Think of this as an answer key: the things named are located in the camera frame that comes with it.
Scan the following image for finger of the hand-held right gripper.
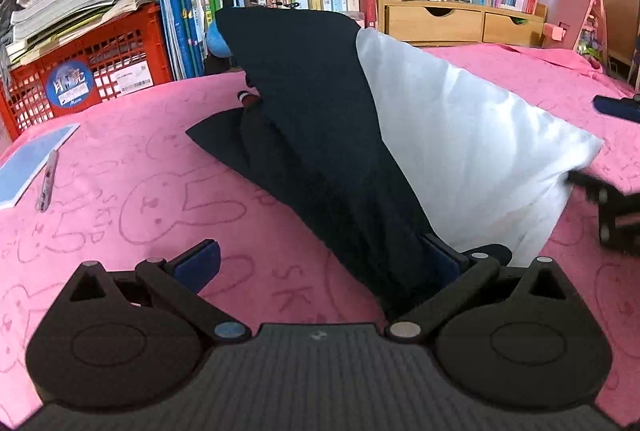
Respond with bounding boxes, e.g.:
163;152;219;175
593;95;640;123
567;168;640;254

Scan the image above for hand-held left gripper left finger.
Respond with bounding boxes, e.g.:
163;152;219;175
52;238;252;345

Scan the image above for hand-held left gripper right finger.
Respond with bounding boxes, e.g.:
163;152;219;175
387;233;582;345

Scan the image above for brown cardboard box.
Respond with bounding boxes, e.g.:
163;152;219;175
580;0;640;67

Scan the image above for white and navy jacket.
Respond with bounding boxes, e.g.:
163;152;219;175
185;6;606;317

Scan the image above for light blue notebook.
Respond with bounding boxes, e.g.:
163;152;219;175
0;124;81;209

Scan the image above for wooden drawer organizer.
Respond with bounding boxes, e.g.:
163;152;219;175
376;0;548;48

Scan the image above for red plastic crate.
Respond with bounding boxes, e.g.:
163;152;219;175
0;4;173;139

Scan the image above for pink bunny print towel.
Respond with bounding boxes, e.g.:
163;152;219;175
0;44;640;429

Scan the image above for small blue plush ball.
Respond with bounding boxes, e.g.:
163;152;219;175
206;21;233;58

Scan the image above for pink wooden dollhouse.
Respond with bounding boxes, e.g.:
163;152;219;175
542;0;611;67

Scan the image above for grey pen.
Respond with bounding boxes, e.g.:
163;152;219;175
36;150;60;212

